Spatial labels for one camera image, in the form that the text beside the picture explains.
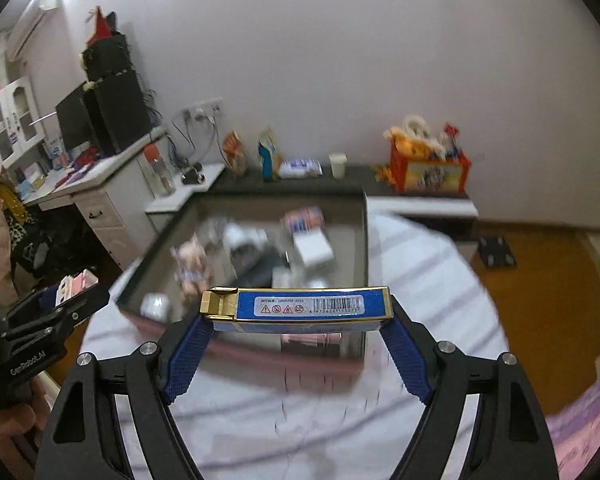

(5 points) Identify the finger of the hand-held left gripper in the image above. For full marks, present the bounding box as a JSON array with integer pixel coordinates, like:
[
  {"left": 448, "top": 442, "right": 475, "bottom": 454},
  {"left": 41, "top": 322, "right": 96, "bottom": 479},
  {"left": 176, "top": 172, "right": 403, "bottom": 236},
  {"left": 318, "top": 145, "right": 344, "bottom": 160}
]
[
  {"left": 45, "top": 285, "right": 112, "bottom": 342},
  {"left": 2, "top": 287, "right": 62, "bottom": 334}
]

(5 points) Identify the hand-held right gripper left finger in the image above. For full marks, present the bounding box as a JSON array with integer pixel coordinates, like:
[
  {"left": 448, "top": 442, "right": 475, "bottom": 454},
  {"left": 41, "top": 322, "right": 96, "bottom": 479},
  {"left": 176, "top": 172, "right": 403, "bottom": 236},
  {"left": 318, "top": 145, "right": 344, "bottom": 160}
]
[{"left": 35, "top": 312, "right": 216, "bottom": 480}]

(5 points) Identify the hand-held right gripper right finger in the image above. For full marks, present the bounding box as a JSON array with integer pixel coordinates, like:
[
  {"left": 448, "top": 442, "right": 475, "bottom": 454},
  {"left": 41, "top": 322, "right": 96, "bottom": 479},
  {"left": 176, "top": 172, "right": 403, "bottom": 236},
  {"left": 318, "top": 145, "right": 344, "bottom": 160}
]
[{"left": 380, "top": 300, "right": 561, "bottom": 480}]

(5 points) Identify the black glasses case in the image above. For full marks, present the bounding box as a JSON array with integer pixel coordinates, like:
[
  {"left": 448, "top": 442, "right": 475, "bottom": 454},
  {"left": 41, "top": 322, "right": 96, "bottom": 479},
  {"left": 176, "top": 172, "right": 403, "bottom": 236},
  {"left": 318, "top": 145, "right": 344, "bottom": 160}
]
[{"left": 232, "top": 250, "right": 286, "bottom": 288}]

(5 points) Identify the blue and gold box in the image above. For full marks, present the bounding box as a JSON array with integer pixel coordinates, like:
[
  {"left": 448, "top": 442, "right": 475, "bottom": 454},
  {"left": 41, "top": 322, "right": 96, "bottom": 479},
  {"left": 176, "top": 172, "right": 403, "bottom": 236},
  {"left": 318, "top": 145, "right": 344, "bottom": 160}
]
[{"left": 200, "top": 286, "right": 394, "bottom": 335}]

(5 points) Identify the pink-sided tray box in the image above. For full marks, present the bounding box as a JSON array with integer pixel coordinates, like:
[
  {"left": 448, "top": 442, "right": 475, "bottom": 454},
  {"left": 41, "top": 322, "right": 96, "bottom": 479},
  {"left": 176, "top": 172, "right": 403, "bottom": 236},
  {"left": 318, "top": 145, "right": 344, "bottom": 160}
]
[{"left": 111, "top": 189, "right": 371, "bottom": 361}]

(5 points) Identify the pink checkered packet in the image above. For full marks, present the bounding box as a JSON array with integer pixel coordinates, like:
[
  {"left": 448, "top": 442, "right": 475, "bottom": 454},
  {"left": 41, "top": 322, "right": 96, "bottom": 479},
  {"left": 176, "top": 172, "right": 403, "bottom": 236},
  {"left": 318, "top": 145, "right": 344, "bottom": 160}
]
[{"left": 280, "top": 206, "right": 326, "bottom": 233}]

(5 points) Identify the black office chair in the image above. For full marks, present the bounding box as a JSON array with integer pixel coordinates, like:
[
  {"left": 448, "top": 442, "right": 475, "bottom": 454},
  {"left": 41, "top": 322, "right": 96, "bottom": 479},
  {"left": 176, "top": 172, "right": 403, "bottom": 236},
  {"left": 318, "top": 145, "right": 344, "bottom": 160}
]
[{"left": 10, "top": 200, "right": 81, "bottom": 286}]

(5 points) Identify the small doll figure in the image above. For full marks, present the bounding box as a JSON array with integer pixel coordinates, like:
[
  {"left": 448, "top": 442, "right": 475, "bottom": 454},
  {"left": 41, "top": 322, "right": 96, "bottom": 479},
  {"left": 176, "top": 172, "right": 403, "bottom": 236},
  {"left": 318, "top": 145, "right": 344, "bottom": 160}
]
[{"left": 172, "top": 235, "right": 213, "bottom": 296}]

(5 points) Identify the black floor scale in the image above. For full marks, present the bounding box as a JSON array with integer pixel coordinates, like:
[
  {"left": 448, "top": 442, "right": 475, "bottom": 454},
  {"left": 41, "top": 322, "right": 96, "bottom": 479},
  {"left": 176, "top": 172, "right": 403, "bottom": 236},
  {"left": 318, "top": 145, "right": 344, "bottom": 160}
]
[{"left": 477, "top": 235, "right": 518, "bottom": 268}]

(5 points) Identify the white desk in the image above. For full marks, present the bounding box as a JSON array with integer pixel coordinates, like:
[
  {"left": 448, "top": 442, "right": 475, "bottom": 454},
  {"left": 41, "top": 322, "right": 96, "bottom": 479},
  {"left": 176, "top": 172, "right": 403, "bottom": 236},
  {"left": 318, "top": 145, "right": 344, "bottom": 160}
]
[{"left": 20, "top": 127, "right": 168, "bottom": 271}]

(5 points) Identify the white charger block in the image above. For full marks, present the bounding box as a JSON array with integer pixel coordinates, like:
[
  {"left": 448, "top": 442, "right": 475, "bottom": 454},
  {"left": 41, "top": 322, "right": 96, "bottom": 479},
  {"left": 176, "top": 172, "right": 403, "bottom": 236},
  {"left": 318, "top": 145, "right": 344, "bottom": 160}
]
[{"left": 292, "top": 227, "right": 336, "bottom": 268}]

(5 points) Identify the clear bottle orange lid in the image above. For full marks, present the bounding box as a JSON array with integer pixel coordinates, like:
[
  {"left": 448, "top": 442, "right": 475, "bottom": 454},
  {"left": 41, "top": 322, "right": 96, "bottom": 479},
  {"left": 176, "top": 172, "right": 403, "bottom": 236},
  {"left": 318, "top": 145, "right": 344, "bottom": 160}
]
[{"left": 142, "top": 144, "right": 177, "bottom": 197}]

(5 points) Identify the low white cabinet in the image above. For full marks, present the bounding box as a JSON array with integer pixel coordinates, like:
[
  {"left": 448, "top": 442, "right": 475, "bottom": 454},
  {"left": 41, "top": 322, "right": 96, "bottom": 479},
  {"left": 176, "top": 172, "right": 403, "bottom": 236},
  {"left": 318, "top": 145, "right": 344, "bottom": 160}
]
[{"left": 145, "top": 162, "right": 228, "bottom": 241}]

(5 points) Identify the dark-topped low bench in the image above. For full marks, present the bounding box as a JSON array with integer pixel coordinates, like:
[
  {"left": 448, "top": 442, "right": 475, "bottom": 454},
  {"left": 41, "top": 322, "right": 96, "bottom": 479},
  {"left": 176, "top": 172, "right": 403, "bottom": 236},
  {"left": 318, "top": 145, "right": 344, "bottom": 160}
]
[{"left": 207, "top": 162, "right": 481, "bottom": 241}]

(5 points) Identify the orange toy box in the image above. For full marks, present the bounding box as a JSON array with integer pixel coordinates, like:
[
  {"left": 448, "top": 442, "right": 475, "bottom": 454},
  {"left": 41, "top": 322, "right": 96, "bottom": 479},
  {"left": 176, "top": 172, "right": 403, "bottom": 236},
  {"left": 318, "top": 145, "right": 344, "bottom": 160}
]
[{"left": 389, "top": 142, "right": 472, "bottom": 195}]

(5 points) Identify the black computer monitor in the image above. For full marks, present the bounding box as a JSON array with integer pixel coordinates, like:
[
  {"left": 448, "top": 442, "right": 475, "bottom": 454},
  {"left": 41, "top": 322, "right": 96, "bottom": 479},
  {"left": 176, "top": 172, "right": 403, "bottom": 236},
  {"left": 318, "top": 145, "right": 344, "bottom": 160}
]
[{"left": 55, "top": 81, "right": 93, "bottom": 153}]

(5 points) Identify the pink printed bedsheet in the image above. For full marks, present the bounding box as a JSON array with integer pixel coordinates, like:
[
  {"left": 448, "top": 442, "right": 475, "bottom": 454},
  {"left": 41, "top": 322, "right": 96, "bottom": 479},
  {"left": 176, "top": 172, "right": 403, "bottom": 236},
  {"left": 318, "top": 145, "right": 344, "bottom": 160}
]
[{"left": 545, "top": 375, "right": 600, "bottom": 480}]

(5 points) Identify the black computer tower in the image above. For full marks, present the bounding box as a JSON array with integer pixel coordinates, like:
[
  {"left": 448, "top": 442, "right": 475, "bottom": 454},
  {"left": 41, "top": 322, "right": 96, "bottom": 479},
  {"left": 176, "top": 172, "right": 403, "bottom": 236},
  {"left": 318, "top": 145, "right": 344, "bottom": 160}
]
[{"left": 82, "top": 69, "right": 153, "bottom": 157}]

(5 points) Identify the orange snack bag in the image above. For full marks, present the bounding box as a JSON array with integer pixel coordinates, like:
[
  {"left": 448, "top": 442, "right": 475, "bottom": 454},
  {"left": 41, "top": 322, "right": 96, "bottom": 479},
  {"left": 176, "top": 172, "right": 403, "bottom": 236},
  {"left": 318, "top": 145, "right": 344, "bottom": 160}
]
[{"left": 222, "top": 131, "right": 248, "bottom": 178}]

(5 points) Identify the blue snack bag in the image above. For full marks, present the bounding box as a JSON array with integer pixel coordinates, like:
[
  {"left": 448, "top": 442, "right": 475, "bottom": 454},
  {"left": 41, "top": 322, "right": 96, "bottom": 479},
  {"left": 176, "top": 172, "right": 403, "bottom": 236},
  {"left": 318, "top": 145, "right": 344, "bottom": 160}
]
[{"left": 257, "top": 127, "right": 283, "bottom": 181}]

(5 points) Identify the yellow plush toy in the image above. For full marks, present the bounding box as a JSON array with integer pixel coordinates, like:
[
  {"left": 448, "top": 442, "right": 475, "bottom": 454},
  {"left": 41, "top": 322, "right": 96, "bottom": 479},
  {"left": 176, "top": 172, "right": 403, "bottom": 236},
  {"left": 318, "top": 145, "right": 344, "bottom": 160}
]
[{"left": 384, "top": 115, "right": 443, "bottom": 156}]

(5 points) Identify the wet wipes pack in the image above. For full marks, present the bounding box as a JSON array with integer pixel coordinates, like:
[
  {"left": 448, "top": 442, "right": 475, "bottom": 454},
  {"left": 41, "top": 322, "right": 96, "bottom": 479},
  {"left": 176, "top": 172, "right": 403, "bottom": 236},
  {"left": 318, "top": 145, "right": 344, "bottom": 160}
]
[{"left": 279, "top": 157, "right": 325, "bottom": 180}]

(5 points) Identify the black speaker box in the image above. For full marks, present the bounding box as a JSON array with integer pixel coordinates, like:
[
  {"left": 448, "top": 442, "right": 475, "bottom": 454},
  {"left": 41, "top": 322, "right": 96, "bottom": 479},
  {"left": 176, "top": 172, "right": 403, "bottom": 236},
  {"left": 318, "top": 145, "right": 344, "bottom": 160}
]
[{"left": 80, "top": 34, "right": 131, "bottom": 83}]

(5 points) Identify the red paper bag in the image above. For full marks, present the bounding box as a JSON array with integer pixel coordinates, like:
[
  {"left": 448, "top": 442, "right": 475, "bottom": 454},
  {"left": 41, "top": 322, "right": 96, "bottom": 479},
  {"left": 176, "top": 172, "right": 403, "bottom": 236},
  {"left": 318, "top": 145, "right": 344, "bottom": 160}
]
[{"left": 85, "top": 6, "right": 118, "bottom": 43}]

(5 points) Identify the white air conditioner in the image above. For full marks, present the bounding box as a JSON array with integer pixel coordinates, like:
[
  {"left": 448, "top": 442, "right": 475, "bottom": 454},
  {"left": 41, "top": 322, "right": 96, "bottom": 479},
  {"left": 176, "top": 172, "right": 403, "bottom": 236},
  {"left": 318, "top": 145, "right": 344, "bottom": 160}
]
[{"left": 5, "top": 0, "right": 63, "bottom": 58}]

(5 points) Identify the white wall cabinet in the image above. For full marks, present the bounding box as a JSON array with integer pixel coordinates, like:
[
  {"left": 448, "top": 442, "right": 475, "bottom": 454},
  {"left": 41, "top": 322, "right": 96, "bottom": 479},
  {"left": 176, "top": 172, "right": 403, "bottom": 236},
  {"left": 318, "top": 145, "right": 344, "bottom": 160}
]
[{"left": 0, "top": 76, "right": 46, "bottom": 168}]

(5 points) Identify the black power cable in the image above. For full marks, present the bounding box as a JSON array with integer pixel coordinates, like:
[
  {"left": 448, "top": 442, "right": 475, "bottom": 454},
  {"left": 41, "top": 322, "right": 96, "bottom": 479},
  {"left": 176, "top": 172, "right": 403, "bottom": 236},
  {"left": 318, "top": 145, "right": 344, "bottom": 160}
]
[{"left": 171, "top": 110, "right": 201, "bottom": 171}]

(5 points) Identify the white wall socket strip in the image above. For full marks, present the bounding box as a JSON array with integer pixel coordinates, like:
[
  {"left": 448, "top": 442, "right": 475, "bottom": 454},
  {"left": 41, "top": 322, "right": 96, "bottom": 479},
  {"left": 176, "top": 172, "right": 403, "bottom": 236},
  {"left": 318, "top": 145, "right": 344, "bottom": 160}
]
[{"left": 180, "top": 99, "right": 225, "bottom": 120}]

